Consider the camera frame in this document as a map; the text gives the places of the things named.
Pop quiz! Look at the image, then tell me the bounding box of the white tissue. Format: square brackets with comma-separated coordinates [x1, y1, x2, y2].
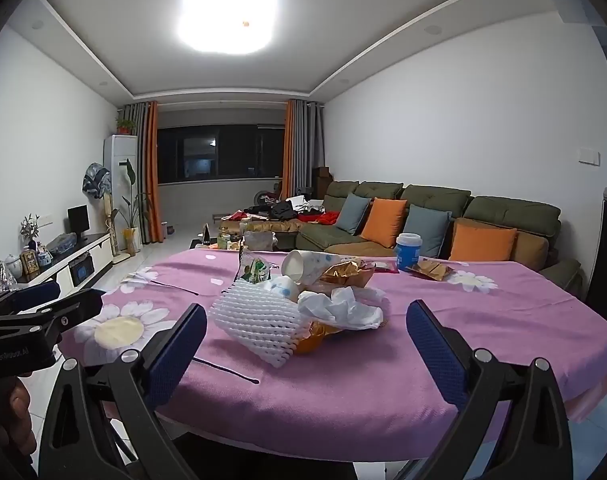
[297, 286, 386, 330]

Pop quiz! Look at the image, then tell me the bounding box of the white foam fruit net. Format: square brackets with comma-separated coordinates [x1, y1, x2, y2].
[208, 280, 310, 368]

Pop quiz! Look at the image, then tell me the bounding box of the green snack wrapper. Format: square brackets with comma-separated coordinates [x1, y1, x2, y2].
[236, 252, 272, 284]

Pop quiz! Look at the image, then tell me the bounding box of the orange peel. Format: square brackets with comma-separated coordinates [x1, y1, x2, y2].
[294, 321, 341, 356]

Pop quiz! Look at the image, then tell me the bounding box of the gold foil snack bag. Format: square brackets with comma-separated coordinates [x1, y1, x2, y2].
[320, 259, 376, 288]

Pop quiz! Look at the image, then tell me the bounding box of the large dotted paper cup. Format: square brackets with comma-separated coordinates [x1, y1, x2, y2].
[280, 250, 348, 285]

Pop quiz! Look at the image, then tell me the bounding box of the person's left hand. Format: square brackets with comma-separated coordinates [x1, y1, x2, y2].
[0, 377, 38, 479]

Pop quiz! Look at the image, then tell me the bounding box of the white ceramic jar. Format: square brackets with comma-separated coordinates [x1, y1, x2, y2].
[5, 255, 23, 280]

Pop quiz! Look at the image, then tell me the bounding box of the white TV cabinet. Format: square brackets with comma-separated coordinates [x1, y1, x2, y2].
[17, 233, 113, 298]

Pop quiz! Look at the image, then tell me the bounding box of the small vase plant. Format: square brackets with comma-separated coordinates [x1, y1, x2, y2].
[19, 214, 41, 250]

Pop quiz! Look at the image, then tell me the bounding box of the small black monitor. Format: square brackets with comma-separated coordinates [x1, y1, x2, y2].
[68, 205, 90, 243]

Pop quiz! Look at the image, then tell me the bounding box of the tall potted plant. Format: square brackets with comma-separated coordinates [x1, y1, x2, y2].
[110, 158, 148, 257]

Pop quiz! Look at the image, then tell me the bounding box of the pink floral tablecloth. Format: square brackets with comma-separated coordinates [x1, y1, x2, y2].
[60, 246, 607, 463]

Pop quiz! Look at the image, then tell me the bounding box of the covered standing fan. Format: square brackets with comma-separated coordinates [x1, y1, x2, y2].
[82, 162, 118, 257]

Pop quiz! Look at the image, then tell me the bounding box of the brown snack wrapper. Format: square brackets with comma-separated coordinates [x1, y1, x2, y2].
[407, 258, 453, 282]

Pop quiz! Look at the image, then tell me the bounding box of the white standing air conditioner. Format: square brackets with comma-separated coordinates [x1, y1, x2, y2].
[104, 134, 140, 254]

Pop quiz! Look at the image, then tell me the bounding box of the orange cushion near end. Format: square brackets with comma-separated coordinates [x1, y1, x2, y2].
[450, 222, 517, 262]

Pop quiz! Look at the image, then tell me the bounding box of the red snack packet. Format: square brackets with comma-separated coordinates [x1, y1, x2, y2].
[371, 260, 399, 273]

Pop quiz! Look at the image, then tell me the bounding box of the plant on air conditioner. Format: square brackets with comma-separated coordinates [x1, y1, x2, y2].
[116, 117, 136, 134]

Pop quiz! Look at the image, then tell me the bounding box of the blue lidded cup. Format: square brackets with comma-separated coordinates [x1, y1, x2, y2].
[396, 232, 423, 272]

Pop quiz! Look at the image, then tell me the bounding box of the black coffee table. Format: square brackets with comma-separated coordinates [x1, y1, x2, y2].
[189, 219, 278, 252]

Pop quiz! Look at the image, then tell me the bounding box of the green sectional sofa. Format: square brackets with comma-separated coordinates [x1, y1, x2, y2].
[276, 181, 582, 297]

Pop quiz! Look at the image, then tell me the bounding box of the grey-blue cushion middle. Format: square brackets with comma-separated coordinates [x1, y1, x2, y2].
[403, 205, 452, 257]

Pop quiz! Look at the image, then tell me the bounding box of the dark window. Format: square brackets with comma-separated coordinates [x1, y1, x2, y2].
[158, 125, 285, 183]

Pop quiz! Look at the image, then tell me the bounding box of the left orange grey curtain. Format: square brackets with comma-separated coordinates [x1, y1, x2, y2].
[117, 101, 163, 244]

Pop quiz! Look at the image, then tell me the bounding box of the orange grey curtain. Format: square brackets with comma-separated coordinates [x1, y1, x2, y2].
[117, 101, 163, 244]
[282, 100, 325, 198]

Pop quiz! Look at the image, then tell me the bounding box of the orange cushion near window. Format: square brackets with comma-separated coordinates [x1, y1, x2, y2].
[361, 198, 407, 248]

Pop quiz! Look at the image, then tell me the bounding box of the grey-blue cushion near window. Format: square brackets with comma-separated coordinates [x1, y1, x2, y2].
[335, 193, 372, 235]

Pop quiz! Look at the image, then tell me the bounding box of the clothes pile on sofa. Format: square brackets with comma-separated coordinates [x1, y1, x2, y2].
[224, 191, 340, 226]

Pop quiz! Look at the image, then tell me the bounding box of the right orange grey curtain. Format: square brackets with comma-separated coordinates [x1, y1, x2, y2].
[282, 100, 325, 198]

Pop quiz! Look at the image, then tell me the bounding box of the ceiling lamp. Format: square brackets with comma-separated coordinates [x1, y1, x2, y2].
[174, 0, 279, 56]

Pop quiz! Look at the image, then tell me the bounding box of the white wall switch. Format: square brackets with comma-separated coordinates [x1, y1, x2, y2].
[578, 148, 601, 167]

